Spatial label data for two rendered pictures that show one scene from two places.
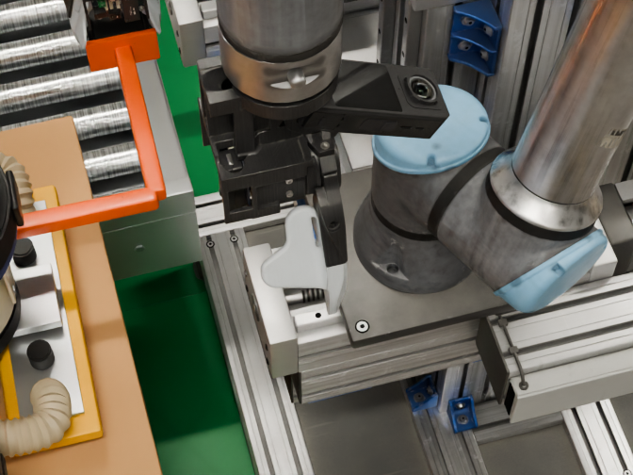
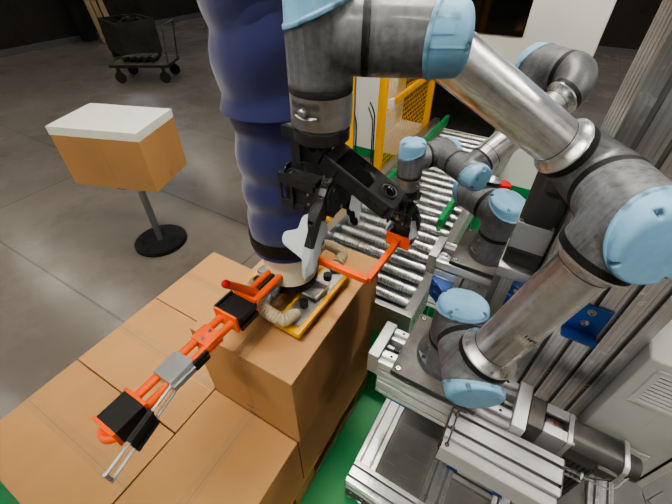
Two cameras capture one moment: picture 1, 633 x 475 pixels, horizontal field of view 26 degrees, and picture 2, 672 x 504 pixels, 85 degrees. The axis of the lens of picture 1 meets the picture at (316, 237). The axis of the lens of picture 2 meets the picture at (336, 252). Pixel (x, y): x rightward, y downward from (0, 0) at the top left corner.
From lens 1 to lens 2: 63 cm
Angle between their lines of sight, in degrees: 33
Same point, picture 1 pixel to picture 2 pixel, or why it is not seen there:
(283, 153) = (308, 177)
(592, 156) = (510, 342)
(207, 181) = not seen: hidden behind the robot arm
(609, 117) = (526, 326)
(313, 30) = (310, 77)
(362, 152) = not seen: hidden behind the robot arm
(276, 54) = (294, 88)
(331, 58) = (325, 114)
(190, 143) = not seen: hidden behind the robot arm
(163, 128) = (418, 298)
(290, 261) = (295, 236)
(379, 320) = (405, 370)
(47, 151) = (364, 263)
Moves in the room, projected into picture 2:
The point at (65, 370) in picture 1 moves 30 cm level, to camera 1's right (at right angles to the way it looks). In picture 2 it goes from (306, 312) to (378, 375)
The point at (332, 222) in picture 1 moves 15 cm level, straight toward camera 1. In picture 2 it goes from (314, 225) to (212, 279)
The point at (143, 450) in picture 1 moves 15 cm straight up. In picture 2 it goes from (308, 354) to (305, 323)
